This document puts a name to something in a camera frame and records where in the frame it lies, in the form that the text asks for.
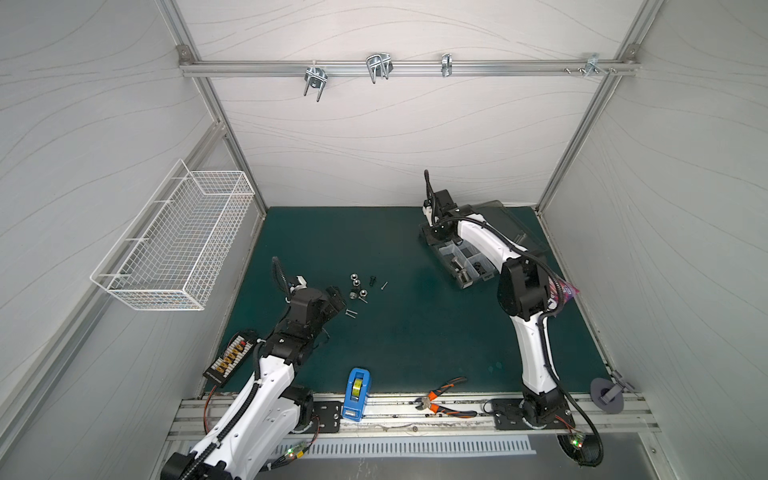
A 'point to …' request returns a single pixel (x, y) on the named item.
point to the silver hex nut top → (353, 276)
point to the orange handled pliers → (429, 402)
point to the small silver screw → (384, 285)
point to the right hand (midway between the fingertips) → (435, 228)
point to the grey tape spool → (597, 387)
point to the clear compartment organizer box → (469, 263)
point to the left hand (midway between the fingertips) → (334, 291)
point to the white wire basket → (168, 256)
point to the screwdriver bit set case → (231, 357)
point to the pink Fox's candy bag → (567, 292)
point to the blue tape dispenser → (356, 399)
